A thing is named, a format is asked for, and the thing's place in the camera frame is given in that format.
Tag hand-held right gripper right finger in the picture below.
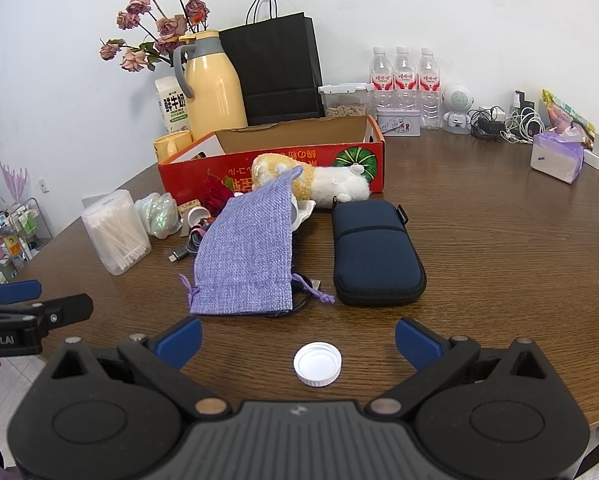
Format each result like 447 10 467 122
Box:
366 317 549 419

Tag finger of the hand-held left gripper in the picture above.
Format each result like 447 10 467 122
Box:
0 293 94 330
0 280 43 306

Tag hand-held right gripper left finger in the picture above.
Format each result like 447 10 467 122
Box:
49 316 233 420

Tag clear cotton swab box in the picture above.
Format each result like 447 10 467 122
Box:
81 189 152 276

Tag navy zip case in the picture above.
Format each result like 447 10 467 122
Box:
331 199 427 307

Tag white bottle cap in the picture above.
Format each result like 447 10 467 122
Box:
293 342 343 387

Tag purple drawstring pouch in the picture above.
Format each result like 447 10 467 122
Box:
179 166 336 317

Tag clear plastic bag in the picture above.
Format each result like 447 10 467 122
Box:
135 192 180 238

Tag red toy item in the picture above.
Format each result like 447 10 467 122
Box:
202 170 235 216

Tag white cloth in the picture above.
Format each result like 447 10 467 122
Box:
289 199 317 231

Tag red cardboard box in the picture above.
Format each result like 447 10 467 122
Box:
158 115 385 206

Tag yellow white plush toy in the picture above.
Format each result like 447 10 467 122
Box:
250 153 371 209

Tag metal storage rack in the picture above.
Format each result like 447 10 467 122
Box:
0 197 55 286

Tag pink feather decoration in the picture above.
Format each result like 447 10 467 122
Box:
0 155 30 206

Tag yellow mug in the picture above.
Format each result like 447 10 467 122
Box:
153 130 194 163

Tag pale tin box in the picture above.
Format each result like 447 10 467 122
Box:
376 106 422 137

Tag white milk carton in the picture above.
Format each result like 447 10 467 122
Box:
154 76 192 135

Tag purple tissue pack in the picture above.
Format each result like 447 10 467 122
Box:
531 127 586 184

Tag clear food container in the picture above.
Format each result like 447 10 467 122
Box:
318 82 375 120

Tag white robot speaker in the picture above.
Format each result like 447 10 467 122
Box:
442 84 476 134

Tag yellow thermos jug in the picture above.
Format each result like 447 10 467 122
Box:
173 30 248 142

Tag clear water bottle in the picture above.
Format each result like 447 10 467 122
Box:
393 47 418 110
370 47 395 109
417 48 443 130

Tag colourful snack packet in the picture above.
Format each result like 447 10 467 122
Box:
542 89 595 148

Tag black paper bag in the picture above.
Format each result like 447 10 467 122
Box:
219 0 326 126

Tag dried rose bouquet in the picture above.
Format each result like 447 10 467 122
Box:
99 0 211 73

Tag black charger cables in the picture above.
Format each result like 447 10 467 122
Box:
467 105 507 142

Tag white cables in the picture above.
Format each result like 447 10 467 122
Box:
502 110 545 145

